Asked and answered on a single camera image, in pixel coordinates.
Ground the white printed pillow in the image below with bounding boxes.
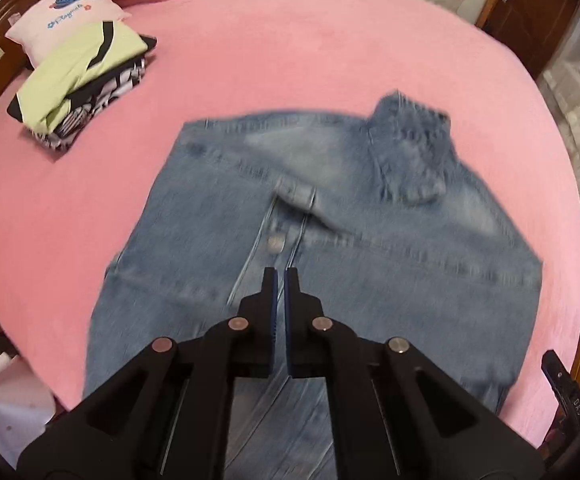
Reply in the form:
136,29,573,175
5,0,132,68

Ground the pink bed blanket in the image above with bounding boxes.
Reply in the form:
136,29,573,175
0,0,580,451

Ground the white paper bag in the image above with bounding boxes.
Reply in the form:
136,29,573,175
0,355,56,441

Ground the blue denim jacket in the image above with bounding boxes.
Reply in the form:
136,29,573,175
82,90,543,480

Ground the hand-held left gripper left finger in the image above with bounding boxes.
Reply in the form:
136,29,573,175
17,267,277,480

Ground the brown wooden door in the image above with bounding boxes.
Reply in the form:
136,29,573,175
474,0,580,78

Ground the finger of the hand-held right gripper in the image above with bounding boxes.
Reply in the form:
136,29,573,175
541,350,580,436

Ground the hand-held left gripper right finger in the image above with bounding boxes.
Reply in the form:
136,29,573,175
285,267,545,480

